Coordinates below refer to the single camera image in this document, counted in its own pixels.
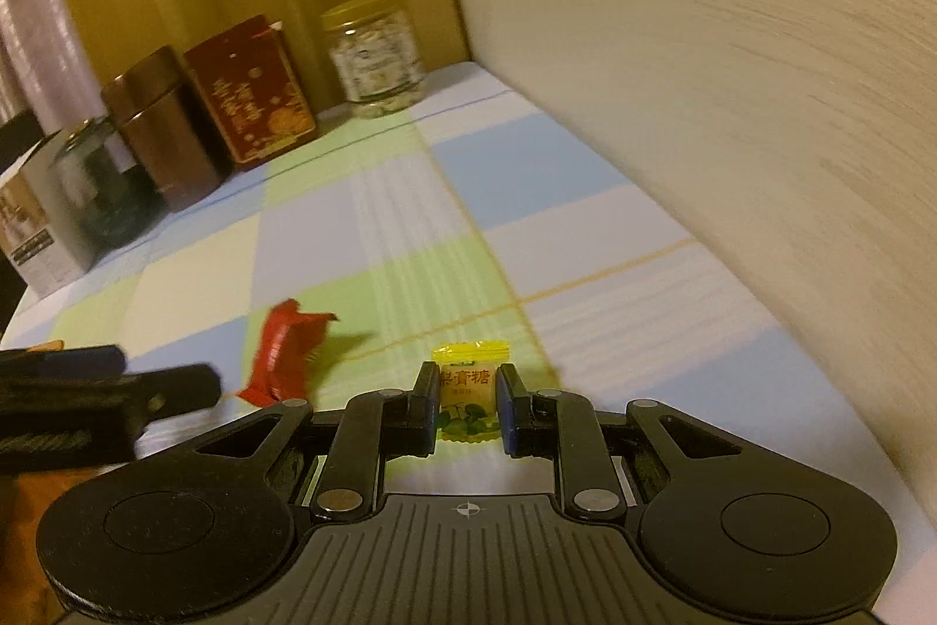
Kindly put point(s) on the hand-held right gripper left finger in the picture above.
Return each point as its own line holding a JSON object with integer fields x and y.
{"x": 424, "y": 413}

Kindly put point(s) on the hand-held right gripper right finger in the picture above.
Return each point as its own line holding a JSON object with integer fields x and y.
{"x": 511, "y": 413}

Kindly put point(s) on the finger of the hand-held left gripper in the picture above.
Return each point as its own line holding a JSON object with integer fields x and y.
{"x": 66, "y": 361}
{"x": 179, "y": 391}

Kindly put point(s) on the yellow candy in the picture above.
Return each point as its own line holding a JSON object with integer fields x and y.
{"x": 468, "y": 391}

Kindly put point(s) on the orange plastic basket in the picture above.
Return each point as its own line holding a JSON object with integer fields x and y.
{"x": 33, "y": 508}

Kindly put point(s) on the long red snack packet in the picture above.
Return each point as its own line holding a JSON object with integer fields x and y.
{"x": 285, "y": 350}

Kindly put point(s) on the white printed carton box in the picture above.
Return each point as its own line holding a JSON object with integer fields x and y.
{"x": 40, "y": 229}

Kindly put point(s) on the glass jar with dark contents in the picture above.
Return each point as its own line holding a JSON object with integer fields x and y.
{"x": 102, "y": 193}

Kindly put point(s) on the checked pastel tablecloth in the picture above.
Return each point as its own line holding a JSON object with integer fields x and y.
{"x": 585, "y": 215}

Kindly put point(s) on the dark chair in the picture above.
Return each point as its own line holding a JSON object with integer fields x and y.
{"x": 18, "y": 138}

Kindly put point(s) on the brown metal canister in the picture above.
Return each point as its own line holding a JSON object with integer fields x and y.
{"x": 168, "y": 127}

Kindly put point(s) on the red gold-printed tin box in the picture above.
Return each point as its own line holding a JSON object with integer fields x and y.
{"x": 252, "y": 90}

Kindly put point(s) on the pale pink curtain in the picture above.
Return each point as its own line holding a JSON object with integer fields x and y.
{"x": 36, "y": 10}

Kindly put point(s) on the clear jar with yellow lid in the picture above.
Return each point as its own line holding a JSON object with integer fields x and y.
{"x": 375, "y": 54}

